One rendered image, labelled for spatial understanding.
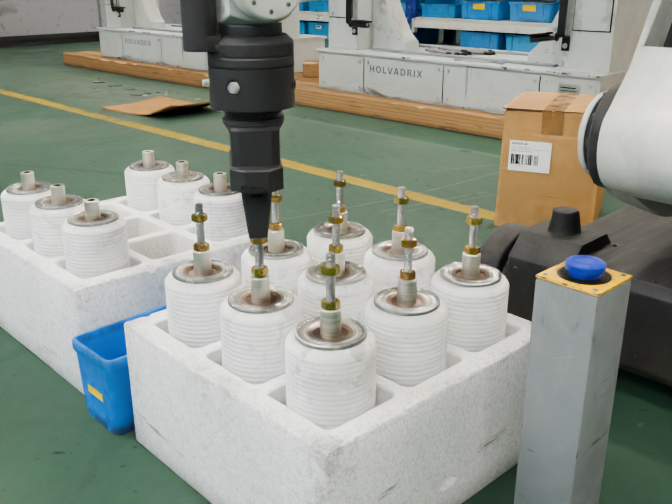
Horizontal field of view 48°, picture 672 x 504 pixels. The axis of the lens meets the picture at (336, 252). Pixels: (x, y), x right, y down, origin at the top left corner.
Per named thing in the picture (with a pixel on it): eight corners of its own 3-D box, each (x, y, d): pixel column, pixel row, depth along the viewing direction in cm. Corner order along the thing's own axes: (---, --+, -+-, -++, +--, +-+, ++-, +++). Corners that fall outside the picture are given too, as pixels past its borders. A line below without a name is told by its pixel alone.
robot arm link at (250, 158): (303, 192, 76) (301, 72, 72) (207, 196, 75) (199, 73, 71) (292, 163, 88) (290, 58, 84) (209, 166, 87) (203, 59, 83)
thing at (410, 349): (453, 429, 94) (462, 296, 88) (421, 470, 86) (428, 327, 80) (384, 408, 99) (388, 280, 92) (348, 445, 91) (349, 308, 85)
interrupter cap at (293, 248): (269, 239, 107) (269, 234, 107) (314, 248, 104) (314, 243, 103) (237, 255, 101) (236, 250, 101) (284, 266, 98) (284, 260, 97)
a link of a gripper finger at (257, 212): (243, 237, 82) (240, 182, 80) (272, 236, 83) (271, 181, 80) (243, 242, 81) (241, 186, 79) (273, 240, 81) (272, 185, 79)
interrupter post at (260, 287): (249, 299, 88) (248, 272, 86) (269, 297, 88) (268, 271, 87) (251, 307, 85) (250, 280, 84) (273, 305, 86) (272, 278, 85)
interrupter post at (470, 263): (461, 281, 93) (463, 256, 92) (459, 274, 95) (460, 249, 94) (481, 281, 93) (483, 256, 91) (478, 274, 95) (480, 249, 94)
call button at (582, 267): (576, 269, 80) (578, 250, 79) (611, 279, 77) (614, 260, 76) (555, 278, 77) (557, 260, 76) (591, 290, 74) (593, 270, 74)
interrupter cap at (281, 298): (224, 292, 89) (224, 287, 89) (287, 287, 91) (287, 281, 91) (231, 319, 82) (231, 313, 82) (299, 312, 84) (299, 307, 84)
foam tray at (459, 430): (341, 349, 129) (341, 250, 122) (539, 448, 102) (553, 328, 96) (135, 440, 104) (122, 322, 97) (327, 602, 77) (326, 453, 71)
